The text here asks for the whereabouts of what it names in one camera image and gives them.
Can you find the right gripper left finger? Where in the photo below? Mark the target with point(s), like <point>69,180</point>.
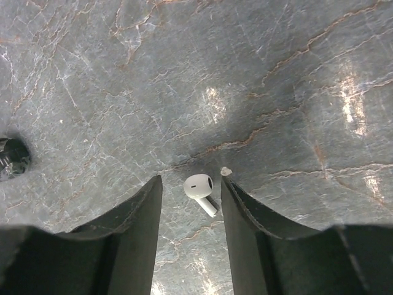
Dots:
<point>111,254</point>

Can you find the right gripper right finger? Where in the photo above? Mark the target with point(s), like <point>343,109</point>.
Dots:
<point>272,254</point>

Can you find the white earbud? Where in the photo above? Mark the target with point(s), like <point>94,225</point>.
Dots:
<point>199,187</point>

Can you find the black earbud charging case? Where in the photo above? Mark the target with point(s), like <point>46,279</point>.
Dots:
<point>15,158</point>

